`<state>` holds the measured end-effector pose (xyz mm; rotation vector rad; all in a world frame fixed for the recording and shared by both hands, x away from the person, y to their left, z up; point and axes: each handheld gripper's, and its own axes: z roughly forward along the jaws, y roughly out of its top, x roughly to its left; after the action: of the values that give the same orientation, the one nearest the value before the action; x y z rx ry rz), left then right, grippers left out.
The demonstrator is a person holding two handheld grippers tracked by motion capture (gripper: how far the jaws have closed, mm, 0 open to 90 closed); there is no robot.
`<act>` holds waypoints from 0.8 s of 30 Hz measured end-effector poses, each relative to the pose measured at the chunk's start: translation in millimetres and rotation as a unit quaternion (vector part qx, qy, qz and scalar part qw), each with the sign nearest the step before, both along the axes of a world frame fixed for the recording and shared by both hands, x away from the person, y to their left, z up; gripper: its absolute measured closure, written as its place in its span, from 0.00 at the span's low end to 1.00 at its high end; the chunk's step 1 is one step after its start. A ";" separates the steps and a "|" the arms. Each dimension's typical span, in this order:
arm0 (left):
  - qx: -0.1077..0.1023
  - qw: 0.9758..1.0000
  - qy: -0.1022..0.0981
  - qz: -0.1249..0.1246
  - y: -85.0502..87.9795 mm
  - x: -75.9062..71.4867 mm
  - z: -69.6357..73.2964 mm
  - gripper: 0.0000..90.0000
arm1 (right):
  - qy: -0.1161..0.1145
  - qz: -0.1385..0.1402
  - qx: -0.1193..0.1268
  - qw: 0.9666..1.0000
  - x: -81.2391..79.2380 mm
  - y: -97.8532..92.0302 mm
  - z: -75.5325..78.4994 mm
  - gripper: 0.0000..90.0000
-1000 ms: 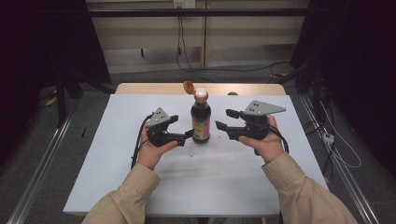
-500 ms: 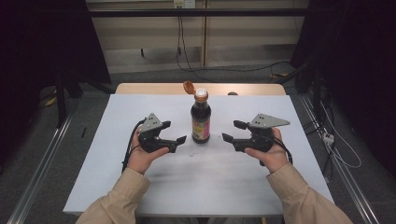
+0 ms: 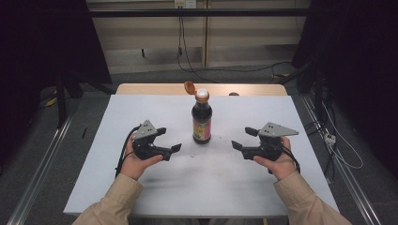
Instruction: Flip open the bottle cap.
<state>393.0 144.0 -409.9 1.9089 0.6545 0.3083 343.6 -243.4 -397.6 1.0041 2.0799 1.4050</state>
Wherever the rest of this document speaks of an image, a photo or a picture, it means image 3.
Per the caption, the aluminium floor rail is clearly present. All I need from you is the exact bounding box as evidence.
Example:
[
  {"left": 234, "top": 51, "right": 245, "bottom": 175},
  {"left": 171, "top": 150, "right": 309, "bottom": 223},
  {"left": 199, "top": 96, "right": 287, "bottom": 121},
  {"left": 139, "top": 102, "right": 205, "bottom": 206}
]
[
  {"left": 299, "top": 93, "right": 383, "bottom": 225},
  {"left": 6, "top": 114, "right": 74, "bottom": 225}
]

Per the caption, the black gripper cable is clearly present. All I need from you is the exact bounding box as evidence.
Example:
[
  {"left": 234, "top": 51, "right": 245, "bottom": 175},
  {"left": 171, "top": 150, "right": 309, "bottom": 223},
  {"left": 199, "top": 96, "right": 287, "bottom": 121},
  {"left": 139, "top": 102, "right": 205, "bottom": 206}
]
[
  {"left": 281, "top": 144, "right": 301, "bottom": 174},
  {"left": 115, "top": 124, "right": 143, "bottom": 178}
]

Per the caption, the black curtain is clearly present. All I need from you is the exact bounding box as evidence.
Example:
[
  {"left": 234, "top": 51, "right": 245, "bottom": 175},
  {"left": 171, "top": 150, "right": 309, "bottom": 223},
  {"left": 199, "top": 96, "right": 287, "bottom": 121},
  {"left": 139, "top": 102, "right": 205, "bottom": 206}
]
[
  {"left": 292, "top": 0, "right": 398, "bottom": 170},
  {"left": 0, "top": 0, "right": 113, "bottom": 158}
]

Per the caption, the black horizontal metal bar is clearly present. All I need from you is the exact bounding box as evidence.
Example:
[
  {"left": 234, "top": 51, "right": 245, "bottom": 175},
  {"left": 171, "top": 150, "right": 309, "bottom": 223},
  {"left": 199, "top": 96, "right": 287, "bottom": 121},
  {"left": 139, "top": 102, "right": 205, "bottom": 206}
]
[{"left": 88, "top": 7, "right": 312, "bottom": 18}]

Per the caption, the white wall socket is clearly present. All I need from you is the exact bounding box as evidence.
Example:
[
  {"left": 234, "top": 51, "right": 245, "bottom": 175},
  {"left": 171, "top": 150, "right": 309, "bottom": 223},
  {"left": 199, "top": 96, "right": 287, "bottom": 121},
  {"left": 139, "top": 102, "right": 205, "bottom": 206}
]
[{"left": 174, "top": 0, "right": 197, "bottom": 9}]

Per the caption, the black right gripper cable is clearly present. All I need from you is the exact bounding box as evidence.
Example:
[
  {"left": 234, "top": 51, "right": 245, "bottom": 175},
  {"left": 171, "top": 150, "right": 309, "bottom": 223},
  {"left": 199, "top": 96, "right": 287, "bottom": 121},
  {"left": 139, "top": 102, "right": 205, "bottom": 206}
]
[{"left": 281, "top": 144, "right": 301, "bottom": 174}]

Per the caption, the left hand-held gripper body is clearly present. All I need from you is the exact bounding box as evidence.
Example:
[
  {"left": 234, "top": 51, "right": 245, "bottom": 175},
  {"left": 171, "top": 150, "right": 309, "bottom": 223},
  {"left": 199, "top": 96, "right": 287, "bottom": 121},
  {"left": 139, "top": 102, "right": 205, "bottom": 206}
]
[{"left": 131, "top": 119, "right": 173, "bottom": 162}]

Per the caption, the dark soy sauce bottle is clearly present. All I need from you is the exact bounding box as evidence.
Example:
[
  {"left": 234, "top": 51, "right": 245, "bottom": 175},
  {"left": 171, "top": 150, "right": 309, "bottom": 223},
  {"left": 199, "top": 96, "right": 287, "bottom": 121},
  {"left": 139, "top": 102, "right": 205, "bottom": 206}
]
[{"left": 183, "top": 80, "right": 214, "bottom": 145}]

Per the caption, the person's right hand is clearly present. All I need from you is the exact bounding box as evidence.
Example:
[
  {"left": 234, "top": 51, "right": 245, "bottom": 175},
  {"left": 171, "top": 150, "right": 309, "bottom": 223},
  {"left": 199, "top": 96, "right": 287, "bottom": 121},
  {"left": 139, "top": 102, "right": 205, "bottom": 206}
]
[{"left": 253, "top": 136, "right": 299, "bottom": 182}]

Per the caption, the white floor cable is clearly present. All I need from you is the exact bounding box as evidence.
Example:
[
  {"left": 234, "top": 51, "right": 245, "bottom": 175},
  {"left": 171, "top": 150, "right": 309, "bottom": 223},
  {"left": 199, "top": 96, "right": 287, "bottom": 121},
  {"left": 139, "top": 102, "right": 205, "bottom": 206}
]
[{"left": 321, "top": 102, "right": 364, "bottom": 171}]

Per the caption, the black metal stand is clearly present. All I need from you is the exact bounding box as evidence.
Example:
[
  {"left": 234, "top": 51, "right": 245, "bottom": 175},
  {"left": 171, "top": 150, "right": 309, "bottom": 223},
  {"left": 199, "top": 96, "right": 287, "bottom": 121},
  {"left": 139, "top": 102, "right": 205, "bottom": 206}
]
[{"left": 55, "top": 70, "right": 84, "bottom": 129}]

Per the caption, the black floor cable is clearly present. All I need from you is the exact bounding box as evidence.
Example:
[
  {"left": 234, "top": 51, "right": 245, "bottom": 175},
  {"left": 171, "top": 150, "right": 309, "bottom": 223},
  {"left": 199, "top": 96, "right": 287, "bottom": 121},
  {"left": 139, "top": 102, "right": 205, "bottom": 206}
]
[{"left": 215, "top": 61, "right": 293, "bottom": 75}]

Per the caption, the black wall cable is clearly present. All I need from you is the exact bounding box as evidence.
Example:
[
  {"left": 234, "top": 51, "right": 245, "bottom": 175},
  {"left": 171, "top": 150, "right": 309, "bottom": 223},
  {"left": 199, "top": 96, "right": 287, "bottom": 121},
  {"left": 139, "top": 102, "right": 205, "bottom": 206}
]
[{"left": 176, "top": 15, "right": 218, "bottom": 84}]

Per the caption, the person's left hand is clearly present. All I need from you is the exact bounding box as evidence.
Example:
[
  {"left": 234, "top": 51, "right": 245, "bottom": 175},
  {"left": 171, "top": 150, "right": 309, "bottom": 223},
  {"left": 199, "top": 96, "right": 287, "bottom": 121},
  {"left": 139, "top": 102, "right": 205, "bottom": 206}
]
[{"left": 120, "top": 134, "right": 164, "bottom": 181}]

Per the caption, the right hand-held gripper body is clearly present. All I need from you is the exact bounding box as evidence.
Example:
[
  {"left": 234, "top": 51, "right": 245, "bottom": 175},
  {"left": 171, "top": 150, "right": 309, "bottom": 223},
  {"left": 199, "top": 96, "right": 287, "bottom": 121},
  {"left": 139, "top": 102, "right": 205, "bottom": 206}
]
[{"left": 242, "top": 122, "right": 299, "bottom": 162}]

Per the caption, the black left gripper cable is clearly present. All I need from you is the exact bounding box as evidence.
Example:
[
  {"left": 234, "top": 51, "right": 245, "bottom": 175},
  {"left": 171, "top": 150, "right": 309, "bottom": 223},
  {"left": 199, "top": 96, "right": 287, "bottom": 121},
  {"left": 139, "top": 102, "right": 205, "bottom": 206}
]
[{"left": 115, "top": 124, "right": 143, "bottom": 178}]

